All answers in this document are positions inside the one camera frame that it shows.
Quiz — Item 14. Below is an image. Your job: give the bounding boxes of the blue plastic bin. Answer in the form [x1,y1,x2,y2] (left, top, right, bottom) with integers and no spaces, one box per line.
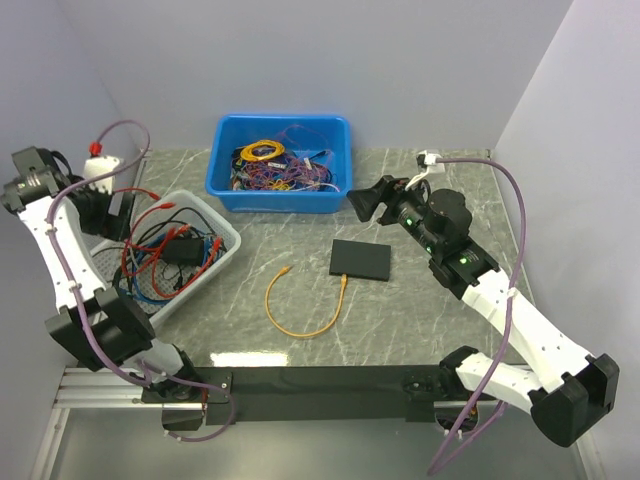
[205,114,353,214]

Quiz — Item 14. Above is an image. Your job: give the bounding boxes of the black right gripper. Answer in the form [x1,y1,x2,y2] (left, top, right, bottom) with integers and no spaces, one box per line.
[346,174,441,256]

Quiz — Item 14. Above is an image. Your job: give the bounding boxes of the white perforated plastic basket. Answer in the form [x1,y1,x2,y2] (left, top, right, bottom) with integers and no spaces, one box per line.
[91,190,241,327]

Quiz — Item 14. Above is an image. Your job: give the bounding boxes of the black power adapter in basket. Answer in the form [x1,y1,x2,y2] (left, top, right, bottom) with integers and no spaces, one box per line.
[160,238,205,267]

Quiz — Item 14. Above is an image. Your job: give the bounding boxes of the black network switch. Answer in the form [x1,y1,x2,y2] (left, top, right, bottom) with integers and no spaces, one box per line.
[329,239,392,281]

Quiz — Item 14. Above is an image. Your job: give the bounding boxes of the aluminium frame rail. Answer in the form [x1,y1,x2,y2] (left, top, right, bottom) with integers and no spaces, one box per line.
[29,367,201,479]

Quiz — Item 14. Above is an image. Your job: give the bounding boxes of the red ethernet cable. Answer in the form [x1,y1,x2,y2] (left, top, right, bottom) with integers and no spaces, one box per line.
[122,200,224,300]
[112,186,164,201]

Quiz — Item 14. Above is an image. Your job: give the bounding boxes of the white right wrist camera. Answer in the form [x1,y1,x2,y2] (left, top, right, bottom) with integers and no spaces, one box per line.
[405,150,445,190]

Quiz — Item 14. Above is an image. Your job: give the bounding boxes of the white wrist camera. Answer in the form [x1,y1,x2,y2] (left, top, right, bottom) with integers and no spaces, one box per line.
[82,142,124,194]
[405,150,445,190]

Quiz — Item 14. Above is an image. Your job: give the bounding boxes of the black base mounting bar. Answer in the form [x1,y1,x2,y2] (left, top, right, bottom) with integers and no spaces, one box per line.
[141,363,481,436]

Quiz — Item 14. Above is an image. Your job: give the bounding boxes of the blue ethernet cable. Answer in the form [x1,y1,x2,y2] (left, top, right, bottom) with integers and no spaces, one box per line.
[119,227,221,305]

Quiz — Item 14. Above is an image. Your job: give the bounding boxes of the tangled coloured wires in bin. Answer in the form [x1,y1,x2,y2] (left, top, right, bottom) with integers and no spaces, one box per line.
[228,124,342,193]

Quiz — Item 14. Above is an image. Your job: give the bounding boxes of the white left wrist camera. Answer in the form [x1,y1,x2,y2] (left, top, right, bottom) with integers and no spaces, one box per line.
[82,142,124,194]

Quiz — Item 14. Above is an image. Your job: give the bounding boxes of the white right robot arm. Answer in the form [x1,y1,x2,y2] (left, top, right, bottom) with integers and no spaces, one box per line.
[347,175,620,447]

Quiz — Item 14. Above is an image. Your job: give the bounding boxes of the black cable bundle in basket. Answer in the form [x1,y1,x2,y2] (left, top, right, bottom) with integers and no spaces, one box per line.
[94,207,231,316]

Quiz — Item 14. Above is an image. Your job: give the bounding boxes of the yellow ethernet cable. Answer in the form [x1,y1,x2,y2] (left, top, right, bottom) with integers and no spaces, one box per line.
[264,266,350,340]

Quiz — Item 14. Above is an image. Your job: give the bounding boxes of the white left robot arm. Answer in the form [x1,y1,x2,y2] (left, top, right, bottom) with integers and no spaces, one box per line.
[1,146,201,402]

